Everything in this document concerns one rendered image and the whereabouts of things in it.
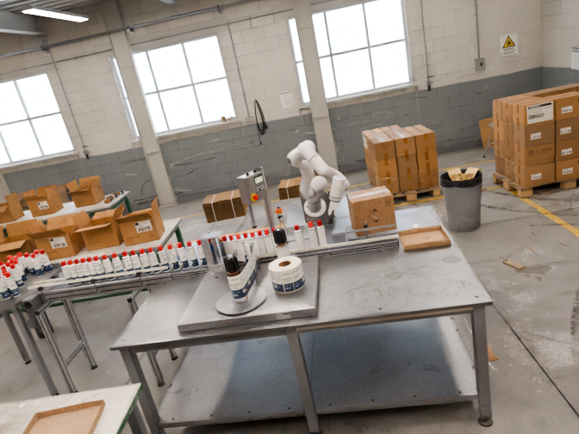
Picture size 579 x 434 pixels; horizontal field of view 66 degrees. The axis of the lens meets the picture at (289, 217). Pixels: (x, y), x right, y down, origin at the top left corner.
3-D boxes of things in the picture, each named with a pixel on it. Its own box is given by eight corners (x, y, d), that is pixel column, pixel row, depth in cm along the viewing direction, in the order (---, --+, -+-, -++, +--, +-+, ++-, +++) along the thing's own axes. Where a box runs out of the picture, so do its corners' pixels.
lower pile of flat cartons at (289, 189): (279, 200, 754) (277, 188, 747) (282, 191, 805) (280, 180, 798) (317, 194, 745) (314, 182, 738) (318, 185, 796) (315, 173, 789)
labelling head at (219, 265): (208, 273, 312) (199, 239, 304) (214, 265, 324) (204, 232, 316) (228, 270, 310) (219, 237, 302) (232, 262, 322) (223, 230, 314)
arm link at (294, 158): (323, 193, 357) (307, 204, 354) (314, 185, 365) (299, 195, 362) (308, 148, 319) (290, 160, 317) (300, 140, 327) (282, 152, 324)
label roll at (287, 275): (269, 283, 280) (264, 263, 275) (298, 273, 285) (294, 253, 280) (278, 296, 262) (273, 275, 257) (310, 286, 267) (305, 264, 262)
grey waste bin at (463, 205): (451, 236, 494) (446, 183, 474) (440, 223, 534) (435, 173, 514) (490, 230, 490) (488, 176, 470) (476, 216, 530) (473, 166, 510)
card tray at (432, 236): (404, 251, 297) (403, 245, 295) (398, 236, 321) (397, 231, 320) (451, 244, 292) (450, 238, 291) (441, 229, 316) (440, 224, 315)
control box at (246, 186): (241, 203, 314) (235, 177, 307) (258, 195, 325) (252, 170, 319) (252, 204, 307) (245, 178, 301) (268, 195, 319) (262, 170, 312)
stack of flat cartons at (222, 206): (207, 223, 714) (201, 205, 704) (210, 213, 765) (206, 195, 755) (245, 215, 713) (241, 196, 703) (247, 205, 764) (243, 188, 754)
